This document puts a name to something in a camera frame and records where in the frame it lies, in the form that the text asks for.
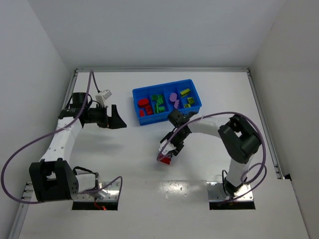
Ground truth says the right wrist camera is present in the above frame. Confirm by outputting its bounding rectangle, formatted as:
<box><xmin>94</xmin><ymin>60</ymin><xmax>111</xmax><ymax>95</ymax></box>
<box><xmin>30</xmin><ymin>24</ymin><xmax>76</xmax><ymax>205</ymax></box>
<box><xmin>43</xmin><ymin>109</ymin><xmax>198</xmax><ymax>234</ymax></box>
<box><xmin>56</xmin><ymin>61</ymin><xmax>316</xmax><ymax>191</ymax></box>
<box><xmin>159</xmin><ymin>139</ymin><xmax>176</xmax><ymax>155</ymax></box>

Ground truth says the lime long lego brick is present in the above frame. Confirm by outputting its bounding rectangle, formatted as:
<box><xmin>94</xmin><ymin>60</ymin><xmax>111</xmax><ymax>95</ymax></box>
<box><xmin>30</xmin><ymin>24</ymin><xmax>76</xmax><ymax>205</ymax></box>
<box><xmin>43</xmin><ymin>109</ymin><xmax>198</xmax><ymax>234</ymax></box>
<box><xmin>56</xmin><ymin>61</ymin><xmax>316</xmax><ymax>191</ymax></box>
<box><xmin>179</xmin><ymin>88</ymin><xmax>191</xmax><ymax>98</ymax></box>

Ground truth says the blue divided plastic bin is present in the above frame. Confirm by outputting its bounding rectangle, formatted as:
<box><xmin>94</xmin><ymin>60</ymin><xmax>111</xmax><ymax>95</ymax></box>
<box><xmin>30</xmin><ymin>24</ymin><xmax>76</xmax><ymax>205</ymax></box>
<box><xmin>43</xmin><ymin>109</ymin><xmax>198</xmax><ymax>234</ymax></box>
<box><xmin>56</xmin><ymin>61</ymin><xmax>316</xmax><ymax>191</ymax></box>
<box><xmin>132</xmin><ymin>79</ymin><xmax>202</xmax><ymax>125</ymax></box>

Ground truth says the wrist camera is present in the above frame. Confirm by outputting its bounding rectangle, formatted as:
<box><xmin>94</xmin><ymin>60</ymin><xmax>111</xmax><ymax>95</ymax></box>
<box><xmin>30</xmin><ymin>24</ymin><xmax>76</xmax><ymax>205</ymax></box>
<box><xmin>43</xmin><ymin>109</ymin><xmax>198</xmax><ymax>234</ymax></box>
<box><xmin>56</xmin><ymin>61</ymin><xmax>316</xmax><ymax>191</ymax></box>
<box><xmin>159</xmin><ymin>139</ymin><xmax>176</xmax><ymax>155</ymax></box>
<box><xmin>95</xmin><ymin>90</ymin><xmax>112</xmax><ymax>107</ymax></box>

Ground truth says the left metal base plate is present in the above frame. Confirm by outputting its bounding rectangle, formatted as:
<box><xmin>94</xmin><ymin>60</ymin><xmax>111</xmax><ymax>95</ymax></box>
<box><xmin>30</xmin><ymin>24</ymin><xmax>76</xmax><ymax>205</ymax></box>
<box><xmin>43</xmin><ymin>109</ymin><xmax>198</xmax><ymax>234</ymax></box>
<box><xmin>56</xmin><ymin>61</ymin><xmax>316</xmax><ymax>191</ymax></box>
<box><xmin>74</xmin><ymin>181</ymin><xmax>121</xmax><ymax>203</ymax></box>

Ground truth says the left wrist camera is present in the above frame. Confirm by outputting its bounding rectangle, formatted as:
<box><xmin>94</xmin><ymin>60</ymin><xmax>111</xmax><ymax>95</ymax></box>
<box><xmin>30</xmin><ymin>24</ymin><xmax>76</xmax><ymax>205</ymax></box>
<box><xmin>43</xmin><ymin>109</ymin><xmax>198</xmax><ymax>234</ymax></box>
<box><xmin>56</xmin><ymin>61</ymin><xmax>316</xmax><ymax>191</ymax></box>
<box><xmin>95</xmin><ymin>90</ymin><xmax>112</xmax><ymax>107</ymax></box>

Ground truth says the metal base plate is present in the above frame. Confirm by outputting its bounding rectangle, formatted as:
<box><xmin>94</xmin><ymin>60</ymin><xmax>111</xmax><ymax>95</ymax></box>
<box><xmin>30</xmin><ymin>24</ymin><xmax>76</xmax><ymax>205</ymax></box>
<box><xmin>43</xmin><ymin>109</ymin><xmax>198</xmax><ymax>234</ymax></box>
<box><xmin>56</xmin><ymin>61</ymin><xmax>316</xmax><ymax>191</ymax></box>
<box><xmin>207</xmin><ymin>181</ymin><xmax>254</xmax><ymax>203</ymax></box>
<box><xmin>74</xmin><ymin>181</ymin><xmax>121</xmax><ymax>203</ymax></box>

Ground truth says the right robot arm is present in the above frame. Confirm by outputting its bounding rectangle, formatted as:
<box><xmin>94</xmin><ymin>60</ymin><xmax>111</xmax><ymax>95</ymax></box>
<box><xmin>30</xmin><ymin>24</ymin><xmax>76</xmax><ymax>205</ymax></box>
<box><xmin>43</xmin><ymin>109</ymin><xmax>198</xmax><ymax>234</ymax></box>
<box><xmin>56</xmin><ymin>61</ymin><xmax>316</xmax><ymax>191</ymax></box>
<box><xmin>157</xmin><ymin>110</ymin><xmax>265</xmax><ymax>198</ymax></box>

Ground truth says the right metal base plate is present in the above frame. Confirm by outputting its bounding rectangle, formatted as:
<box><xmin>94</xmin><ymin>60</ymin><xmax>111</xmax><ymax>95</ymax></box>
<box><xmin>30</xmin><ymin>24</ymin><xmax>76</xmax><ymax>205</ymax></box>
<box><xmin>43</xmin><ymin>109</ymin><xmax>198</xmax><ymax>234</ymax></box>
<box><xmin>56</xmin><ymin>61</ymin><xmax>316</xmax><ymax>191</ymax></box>
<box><xmin>207</xmin><ymin>181</ymin><xmax>254</xmax><ymax>203</ymax></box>

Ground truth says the green lego plate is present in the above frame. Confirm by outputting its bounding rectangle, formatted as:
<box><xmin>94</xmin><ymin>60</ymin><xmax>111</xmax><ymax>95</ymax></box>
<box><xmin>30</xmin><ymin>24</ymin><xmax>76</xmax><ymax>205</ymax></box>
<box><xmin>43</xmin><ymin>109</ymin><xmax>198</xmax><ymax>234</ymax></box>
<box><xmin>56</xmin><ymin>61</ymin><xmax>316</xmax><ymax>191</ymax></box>
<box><xmin>155</xmin><ymin>103</ymin><xmax>165</xmax><ymax>114</ymax></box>

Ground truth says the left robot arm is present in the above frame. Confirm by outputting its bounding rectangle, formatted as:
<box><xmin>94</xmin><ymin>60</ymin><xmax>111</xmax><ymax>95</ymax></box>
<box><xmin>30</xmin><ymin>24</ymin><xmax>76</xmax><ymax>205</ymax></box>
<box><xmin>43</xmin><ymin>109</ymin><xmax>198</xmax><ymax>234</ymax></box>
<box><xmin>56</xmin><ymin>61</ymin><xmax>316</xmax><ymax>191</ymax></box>
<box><xmin>29</xmin><ymin>90</ymin><xmax>127</xmax><ymax>202</ymax></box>

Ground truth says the green red lego stack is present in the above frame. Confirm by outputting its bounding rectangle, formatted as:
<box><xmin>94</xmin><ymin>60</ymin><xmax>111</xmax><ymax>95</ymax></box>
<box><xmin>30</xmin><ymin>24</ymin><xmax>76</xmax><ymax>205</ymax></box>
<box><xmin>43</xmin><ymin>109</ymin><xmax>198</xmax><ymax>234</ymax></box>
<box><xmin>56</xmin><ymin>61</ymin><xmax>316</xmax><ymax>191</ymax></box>
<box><xmin>159</xmin><ymin>155</ymin><xmax>171</xmax><ymax>165</ymax></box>

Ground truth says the round red lego brick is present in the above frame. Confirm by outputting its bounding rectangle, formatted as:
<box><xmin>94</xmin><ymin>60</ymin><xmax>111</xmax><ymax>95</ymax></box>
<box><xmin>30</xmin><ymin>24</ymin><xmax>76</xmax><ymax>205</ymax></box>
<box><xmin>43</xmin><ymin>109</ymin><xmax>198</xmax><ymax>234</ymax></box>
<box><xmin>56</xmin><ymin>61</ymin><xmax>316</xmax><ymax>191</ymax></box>
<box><xmin>138</xmin><ymin>98</ymin><xmax>150</xmax><ymax>108</ymax></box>

